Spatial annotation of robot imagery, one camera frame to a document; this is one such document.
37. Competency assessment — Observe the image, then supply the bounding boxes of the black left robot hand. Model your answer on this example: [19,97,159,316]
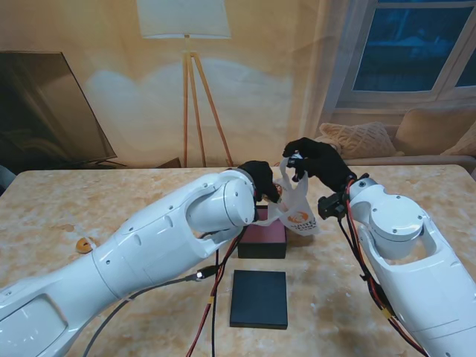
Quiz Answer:
[237,160,280,205]

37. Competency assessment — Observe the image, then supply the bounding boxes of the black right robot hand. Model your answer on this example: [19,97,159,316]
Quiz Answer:
[282,137,354,191]

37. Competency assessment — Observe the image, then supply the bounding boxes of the white plastic bag orange logo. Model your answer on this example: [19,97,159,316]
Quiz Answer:
[254,155,321,237]

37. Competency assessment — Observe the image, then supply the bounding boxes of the black gift box pink inside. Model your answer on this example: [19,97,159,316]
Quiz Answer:
[237,205,288,260]

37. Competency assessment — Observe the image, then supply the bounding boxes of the black gift box lid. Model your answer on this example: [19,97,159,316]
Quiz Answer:
[229,270,289,330]

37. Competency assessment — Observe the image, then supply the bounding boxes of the beige knitted cushion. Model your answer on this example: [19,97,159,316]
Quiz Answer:
[442,129,476,156]
[319,121,398,159]

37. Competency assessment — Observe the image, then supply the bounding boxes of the beige sofa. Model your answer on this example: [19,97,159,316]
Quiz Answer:
[300,107,476,167]

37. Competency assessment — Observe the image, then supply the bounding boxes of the plain tan cushion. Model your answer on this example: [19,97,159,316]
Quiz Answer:
[394,107,476,155]

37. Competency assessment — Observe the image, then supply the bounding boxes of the white framed window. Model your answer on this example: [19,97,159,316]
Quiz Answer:
[332,0,476,112]

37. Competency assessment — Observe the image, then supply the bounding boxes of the white shade tripod floor lamp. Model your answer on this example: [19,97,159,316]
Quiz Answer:
[136,0,235,167]

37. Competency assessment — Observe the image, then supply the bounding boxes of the dark flat television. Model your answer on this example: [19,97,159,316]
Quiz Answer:
[0,51,126,168]

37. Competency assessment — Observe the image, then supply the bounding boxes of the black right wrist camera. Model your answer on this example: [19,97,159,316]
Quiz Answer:
[318,193,349,220]

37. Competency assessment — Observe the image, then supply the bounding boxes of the red black right arm cables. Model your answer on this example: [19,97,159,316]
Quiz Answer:
[338,178,428,354]

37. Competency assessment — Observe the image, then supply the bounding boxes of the red black arm cables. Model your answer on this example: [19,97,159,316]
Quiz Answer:
[338,178,428,354]
[185,230,246,357]

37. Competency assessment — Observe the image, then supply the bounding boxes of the red black left arm cables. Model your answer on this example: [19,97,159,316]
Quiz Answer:
[185,230,246,357]

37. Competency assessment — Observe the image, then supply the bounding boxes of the grey left arm cable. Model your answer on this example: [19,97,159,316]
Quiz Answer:
[80,266,219,357]

